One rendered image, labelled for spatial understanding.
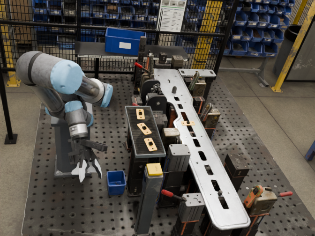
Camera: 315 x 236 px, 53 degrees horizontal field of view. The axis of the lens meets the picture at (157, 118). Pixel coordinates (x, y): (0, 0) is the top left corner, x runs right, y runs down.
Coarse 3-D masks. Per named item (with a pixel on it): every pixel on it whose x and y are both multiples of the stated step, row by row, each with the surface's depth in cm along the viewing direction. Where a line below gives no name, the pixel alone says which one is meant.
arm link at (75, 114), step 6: (72, 102) 135; (78, 102) 136; (66, 108) 135; (72, 108) 134; (78, 108) 135; (66, 114) 135; (72, 114) 133; (78, 114) 134; (84, 114) 138; (72, 120) 133; (78, 120) 133; (84, 120) 136
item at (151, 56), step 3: (150, 54) 206; (156, 54) 207; (150, 57) 206; (156, 57) 207; (150, 60) 207; (150, 63) 209; (153, 63) 209; (150, 66) 210; (153, 66) 211; (150, 69) 212; (153, 69) 212; (150, 72) 213; (153, 72) 213
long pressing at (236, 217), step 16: (160, 80) 224; (176, 80) 227; (176, 96) 210; (176, 112) 195; (192, 112) 198; (192, 128) 185; (192, 144) 174; (208, 144) 176; (192, 160) 164; (208, 160) 165; (208, 176) 156; (224, 176) 158; (208, 192) 148; (224, 192) 149; (208, 208) 140; (240, 208) 143; (224, 224) 135; (240, 224) 137
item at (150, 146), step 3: (147, 138) 147; (150, 138) 147; (147, 141) 145; (150, 141) 144; (147, 144) 144; (150, 144) 143; (153, 144) 144; (150, 147) 142; (153, 147) 143; (156, 147) 143; (150, 150) 141; (153, 150) 141
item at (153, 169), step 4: (148, 164) 134; (152, 164) 135; (156, 164) 135; (148, 168) 132; (152, 168) 133; (156, 168) 133; (160, 168) 134; (148, 172) 131; (152, 172) 131; (156, 172) 131; (160, 172) 132
